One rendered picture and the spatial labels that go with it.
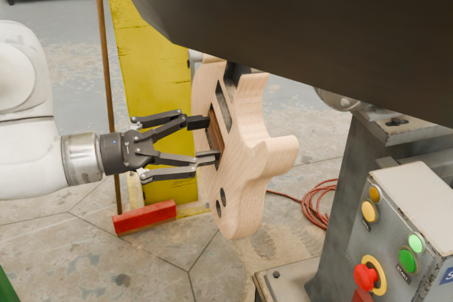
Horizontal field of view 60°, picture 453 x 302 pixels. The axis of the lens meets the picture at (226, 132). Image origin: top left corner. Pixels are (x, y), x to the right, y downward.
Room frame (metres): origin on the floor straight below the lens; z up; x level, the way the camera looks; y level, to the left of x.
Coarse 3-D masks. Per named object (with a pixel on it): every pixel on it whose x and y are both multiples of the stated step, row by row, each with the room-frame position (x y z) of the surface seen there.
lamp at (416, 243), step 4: (412, 232) 0.33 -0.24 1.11; (416, 232) 0.33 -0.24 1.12; (408, 236) 0.33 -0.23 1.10; (412, 236) 0.33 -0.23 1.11; (416, 236) 0.32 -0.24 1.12; (420, 236) 0.32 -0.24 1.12; (408, 240) 0.33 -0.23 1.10; (412, 240) 0.32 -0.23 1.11; (416, 240) 0.32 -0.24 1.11; (420, 240) 0.32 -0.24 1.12; (412, 244) 0.32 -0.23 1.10; (416, 244) 0.32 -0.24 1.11; (420, 244) 0.31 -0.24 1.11; (424, 244) 0.31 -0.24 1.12; (412, 248) 0.32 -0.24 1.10; (416, 248) 0.31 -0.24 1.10; (420, 248) 0.31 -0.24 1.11; (424, 248) 0.31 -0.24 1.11; (416, 252) 0.31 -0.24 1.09; (420, 252) 0.31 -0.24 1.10; (424, 252) 0.31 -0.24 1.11
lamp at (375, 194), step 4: (372, 188) 0.41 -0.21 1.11; (376, 188) 0.41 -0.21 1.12; (372, 192) 0.41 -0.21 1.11; (376, 192) 0.40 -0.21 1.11; (380, 192) 0.40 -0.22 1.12; (372, 196) 0.40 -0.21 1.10; (376, 196) 0.40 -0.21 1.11; (380, 196) 0.39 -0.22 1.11; (372, 200) 0.41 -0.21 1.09; (376, 200) 0.40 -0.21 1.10; (380, 200) 0.39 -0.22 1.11
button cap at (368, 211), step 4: (364, 204) 0.42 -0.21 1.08; (368, 204) 0.41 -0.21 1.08; (364, 208) 0.41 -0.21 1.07; (368, 208) 0.41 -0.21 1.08; (372, 208) 0.40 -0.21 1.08; (364, 212) 0.41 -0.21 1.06; (368, 212) 0.40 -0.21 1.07; (372, 212) 0.40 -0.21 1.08; (368, 216) 0.40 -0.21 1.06; (372, 216) 0.39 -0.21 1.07; (368, 220) 0.40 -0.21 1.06; (372, 220) 0.39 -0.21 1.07
